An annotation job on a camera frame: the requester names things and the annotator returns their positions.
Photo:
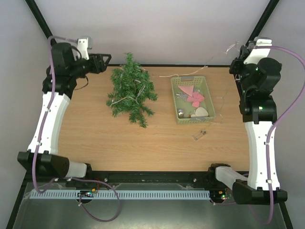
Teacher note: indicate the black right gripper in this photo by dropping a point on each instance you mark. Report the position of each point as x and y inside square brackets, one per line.
[235, 69]

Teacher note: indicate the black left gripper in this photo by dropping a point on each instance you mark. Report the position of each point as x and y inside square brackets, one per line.
[102, 67]

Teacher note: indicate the small green christmas tree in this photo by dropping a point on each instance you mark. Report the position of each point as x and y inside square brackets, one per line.
[132, 86]

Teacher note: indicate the light green plastic basket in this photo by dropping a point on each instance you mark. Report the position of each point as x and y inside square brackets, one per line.
[200, 85]

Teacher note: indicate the clear led string lights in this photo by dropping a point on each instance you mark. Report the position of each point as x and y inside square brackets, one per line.
[213, 92]

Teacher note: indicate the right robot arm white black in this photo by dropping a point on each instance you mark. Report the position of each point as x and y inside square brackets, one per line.
[261, 186]

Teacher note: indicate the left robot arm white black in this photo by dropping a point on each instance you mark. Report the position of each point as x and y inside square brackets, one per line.
[41, 157]

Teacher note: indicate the pink bow ornament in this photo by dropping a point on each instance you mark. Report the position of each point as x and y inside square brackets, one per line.
[195, 99]

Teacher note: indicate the pink paper triangle ornament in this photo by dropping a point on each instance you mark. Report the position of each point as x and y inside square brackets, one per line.
[187, 89]

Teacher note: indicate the silver star ornament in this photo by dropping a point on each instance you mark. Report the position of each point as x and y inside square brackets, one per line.
[182, 95]

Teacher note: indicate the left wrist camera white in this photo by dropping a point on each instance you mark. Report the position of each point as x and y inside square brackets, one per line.
[84, 44]

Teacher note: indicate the black corner frame post right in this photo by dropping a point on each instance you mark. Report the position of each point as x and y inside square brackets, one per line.
[272, 4]

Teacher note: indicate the black corner frame post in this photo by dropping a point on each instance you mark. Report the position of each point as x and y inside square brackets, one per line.
[272, 4]
[39, 17]

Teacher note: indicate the black corner frame post left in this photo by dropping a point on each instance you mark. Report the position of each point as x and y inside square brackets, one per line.
[39, 17]

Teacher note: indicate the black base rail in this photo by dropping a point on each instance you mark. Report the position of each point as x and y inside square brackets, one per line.
[201, 179]

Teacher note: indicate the light blue slotted cable duct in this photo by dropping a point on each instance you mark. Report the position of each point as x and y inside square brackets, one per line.
[124, 194]

